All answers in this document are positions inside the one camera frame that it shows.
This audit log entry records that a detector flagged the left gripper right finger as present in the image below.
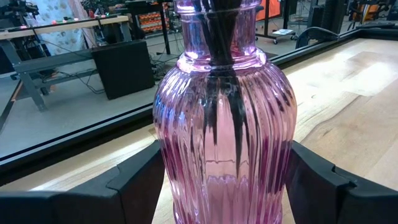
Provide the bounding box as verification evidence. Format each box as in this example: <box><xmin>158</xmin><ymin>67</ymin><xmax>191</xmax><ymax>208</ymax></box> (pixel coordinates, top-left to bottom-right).
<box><xmin>285</xmin><ymin>140</ymin><xmax>398</xmax><ymax>224</ymax></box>

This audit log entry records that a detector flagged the wooden top workbench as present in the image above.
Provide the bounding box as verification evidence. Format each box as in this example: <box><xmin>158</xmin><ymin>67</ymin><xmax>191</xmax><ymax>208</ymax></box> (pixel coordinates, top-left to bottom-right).
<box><xmin>0</xmin><ymin>14</ymin><xmax>133</xmax><ymax>43</ymax></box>

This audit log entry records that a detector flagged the orange and black chair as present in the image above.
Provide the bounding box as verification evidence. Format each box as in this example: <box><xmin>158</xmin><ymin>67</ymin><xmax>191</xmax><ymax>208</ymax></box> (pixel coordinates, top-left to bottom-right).
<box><xmin>348</xmin><ymin>0</ymin><xmax>391</xmax><ymax>22</ymax></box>

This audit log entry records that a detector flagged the black stand on casters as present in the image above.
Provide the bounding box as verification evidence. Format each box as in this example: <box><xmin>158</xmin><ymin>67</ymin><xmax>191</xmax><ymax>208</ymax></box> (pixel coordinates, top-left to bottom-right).
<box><xmin>254</xmin><ymin>0</ymin><xmax>300</xmax><ymax>45</ymax></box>

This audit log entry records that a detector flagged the pale spotted fabric panel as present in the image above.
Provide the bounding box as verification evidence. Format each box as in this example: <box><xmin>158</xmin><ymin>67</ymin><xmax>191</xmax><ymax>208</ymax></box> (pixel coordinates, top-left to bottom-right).
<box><xmin>26</xmin><ymin>0</ymin><xmax>91</xmax><ymax>57</ymax></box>

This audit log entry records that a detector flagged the black curved hose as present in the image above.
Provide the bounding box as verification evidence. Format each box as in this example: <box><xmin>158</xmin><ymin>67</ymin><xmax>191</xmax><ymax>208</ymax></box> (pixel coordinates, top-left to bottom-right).
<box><xmin>295</xmin><ymin>26</ymin><xmax>340</xmax><ymax>50</ymax></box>

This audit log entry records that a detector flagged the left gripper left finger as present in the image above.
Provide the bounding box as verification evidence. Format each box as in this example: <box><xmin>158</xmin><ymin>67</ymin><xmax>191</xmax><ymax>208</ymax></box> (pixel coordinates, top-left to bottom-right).
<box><xmin>0</xmin><ymin>139</ymin><xmax>166</xmax><ymax>224</ymax></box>

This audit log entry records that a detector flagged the orange panel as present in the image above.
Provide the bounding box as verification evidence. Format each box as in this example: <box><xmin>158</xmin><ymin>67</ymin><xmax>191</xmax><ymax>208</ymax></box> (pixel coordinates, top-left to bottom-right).
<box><xmin>255</xmin><ymin>0</ymin><xmax>281</xmax><ymax>22</ymax></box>

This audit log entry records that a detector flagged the purple glass vase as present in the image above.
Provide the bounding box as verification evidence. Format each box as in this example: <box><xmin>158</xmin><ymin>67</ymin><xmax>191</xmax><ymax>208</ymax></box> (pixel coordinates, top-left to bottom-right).
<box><xmin>152</xmin><ymin>0</ymin><xmax>298</xmax><ymax>224</ymax></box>

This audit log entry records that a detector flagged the black computer tower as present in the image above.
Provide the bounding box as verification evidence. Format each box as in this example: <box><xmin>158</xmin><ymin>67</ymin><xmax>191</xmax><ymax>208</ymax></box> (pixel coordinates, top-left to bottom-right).
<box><xmin>307</xmin><ymin>0</ymin><xmax>348</xmax><ymax>30</ymax></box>

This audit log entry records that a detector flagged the gray metal stand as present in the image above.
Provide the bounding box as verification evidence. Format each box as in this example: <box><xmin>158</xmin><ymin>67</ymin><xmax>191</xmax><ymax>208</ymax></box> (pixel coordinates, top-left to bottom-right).
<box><xmin>0</xmin><ymin>39</ymin><xmax>99</xmax><ymax>134</ymax></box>

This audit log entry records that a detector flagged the shelf with orange bins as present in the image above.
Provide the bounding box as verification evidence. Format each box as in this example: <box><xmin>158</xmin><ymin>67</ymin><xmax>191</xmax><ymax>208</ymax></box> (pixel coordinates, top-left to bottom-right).
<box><xmin>138</xmin><ymin>2</ymin><xmax>171</xmax><ymax>34</ymax></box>

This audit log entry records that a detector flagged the black box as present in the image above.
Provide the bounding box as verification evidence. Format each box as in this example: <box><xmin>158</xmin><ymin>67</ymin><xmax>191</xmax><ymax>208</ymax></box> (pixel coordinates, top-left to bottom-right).
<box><xmin>91</xmin><ymin>39</ymin><xmax>155</xmax><ymax>101</ymax></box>

